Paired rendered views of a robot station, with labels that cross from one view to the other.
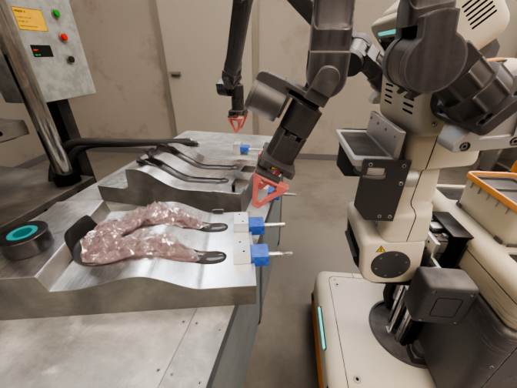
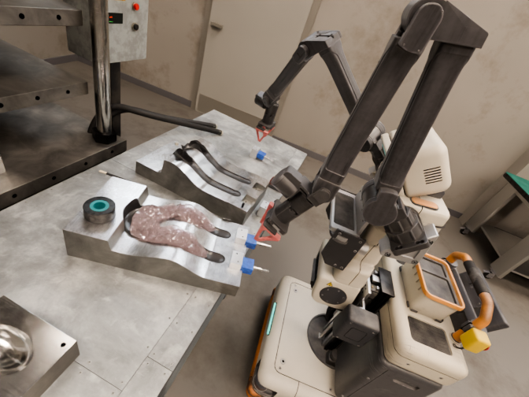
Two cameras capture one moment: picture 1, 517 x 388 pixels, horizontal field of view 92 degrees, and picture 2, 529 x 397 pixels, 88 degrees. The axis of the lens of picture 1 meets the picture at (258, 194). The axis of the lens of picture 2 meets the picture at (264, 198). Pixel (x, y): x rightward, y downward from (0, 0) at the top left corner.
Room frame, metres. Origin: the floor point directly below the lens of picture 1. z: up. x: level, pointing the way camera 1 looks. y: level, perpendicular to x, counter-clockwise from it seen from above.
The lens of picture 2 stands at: (-0.16, 0.08, 1.56)
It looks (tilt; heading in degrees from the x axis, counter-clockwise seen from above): 36 degrees down; 355
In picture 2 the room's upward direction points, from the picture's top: 22 degrees clockwise
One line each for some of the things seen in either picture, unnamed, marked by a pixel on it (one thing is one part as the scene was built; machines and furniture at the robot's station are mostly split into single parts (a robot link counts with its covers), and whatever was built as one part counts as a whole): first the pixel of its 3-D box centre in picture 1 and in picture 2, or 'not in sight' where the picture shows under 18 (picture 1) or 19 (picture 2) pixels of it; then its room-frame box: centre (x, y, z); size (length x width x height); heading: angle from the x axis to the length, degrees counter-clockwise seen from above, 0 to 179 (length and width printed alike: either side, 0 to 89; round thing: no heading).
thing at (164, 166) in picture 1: (184, 162); (210, 165); (0.80, 0.25, 0.92); 0.35 x 0.16 x 0.09; 77
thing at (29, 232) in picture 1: (26, 239); (99, 209); (0.38, 0.46, 0.93); 0.08 x 0.08 x 0.04
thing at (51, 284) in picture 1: (145, 246); (171, 233); (0.45, 0.26, 0.85); 0.50 x 0.26 x 0.11; 94
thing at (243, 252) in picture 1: (263, 254); (249, 266); (0.42, -0.01, 0.85); 0.13 x 0.05 x 0.05; 94
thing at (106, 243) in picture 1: (143, 229); (174, 223); (0.45, 0.26, 0.90); 0.26 x 0.18 x 0.08; 94
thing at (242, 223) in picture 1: (259, 225); (253, 242); (0.53, 0.00, 0.85); 0.13 x 0.05 x 0.05; 94
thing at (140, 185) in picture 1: (184, 174); (206, 172); (0.81, 0.27, 0.87); 0.50 x 0.26 x 0.14; 77
